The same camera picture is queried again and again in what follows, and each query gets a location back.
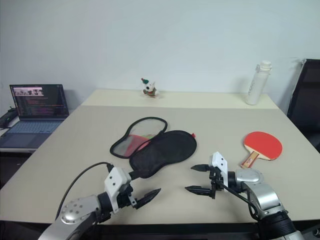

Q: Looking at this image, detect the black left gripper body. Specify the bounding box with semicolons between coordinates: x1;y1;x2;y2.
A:
115;183;141;211

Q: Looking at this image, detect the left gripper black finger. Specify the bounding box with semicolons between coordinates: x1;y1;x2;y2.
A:
136;188;162;210
127;170;141;181

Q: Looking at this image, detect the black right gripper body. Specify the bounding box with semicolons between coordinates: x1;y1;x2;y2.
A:
208;166;227;200

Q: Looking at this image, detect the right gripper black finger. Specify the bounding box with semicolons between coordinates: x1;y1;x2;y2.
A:
184;185;213;199
190;163;210;173

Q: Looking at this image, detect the black mesh pouch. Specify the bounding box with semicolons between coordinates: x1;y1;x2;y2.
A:
109;116;198;180

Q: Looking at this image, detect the red table tennis paddle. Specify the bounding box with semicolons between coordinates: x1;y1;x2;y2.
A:
240;130;283;169

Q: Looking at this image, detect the white plush dog toy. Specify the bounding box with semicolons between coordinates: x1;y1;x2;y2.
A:
140;77;161;99

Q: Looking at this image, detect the white water bottle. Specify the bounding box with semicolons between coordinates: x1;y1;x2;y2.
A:
246;60;273;106

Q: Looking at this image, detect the black office chair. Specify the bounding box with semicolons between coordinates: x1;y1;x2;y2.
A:
286;58;320;151

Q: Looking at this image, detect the open grey laptop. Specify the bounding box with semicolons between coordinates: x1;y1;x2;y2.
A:
0;84;70;149

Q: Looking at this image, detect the black device with green light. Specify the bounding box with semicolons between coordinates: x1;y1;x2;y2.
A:
0;106;19;130

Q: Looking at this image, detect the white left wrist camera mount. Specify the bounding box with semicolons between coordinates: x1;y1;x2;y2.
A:
103;166;133;215

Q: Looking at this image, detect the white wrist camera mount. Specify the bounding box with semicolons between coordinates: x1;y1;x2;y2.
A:
103;166;133;215
208;151;229;187

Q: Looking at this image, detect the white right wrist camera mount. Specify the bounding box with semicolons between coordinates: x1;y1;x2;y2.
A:
208;151;229;187

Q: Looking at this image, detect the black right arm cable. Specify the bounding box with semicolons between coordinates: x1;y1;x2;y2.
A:
219;182;260;222

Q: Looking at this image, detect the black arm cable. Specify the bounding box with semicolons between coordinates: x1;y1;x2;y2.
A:
54;161;114;222
219;182;260;222

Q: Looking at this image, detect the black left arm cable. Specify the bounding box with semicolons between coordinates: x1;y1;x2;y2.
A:
54;161;114;222

